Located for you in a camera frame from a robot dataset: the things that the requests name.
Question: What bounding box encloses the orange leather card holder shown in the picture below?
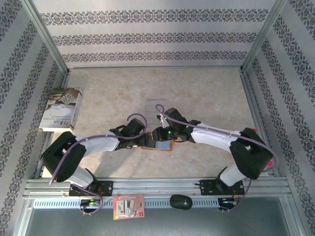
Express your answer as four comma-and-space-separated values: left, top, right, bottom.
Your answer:
140, 137, 180, 152

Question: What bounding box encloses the clear acrylic card stand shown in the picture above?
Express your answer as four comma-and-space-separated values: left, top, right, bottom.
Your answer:
144, 98, 171, 125

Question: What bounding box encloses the red flash drive package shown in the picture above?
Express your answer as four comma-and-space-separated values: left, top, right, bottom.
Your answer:
113, 194, 146, 221

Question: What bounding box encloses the black computer mouse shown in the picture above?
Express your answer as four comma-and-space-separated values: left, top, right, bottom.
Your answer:
169, 194, 193, 210

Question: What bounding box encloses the white printed book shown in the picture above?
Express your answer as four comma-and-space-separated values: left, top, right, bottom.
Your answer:
38, 87, 83, 133

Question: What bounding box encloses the small electronics board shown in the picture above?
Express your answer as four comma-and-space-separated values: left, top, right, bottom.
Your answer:
79, 198, 103, 207
218, 198, 239, 207

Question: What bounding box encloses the grey metal shelf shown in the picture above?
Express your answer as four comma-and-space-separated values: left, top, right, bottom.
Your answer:
13, 196, 305, 236

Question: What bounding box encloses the pink green plush toy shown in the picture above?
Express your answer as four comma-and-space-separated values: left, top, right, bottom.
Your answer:
250, 127, 274, 167

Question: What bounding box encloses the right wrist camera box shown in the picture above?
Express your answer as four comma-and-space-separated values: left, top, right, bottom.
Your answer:
157, 113, 168, 129

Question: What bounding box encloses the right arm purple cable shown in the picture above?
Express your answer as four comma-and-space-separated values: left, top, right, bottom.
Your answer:
155, 104, 279, 213

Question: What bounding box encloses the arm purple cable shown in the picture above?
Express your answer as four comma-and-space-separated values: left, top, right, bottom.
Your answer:
155, 104, 279, 213
49, 113, 148, 217

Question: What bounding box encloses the aluminium mounting rail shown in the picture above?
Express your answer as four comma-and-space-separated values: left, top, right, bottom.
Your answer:
23, 177, 290, 197

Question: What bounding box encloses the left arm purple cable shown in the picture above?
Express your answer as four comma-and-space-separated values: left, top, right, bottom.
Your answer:
49, 113, 148, 217

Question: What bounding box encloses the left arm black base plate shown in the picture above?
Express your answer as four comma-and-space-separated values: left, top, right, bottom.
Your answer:
68, 180, 114, 197

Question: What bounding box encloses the aluminium wall rail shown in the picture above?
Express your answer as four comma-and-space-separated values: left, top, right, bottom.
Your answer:
67, 64, 244, 71

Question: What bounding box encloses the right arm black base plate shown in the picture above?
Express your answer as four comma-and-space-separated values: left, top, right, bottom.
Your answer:
200, 179, 246, 197

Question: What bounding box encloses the aluminium side rail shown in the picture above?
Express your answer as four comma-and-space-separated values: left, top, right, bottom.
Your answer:
239, 68, 281, 177
33, 70, 71, 180

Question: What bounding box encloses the perforated metal cable tray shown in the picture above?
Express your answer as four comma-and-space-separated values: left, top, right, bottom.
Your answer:
32, 198, 220, 209

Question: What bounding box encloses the aluminium frame post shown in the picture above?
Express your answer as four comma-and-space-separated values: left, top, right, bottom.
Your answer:
240, 0, 290, 73
21, 0, 69, 74

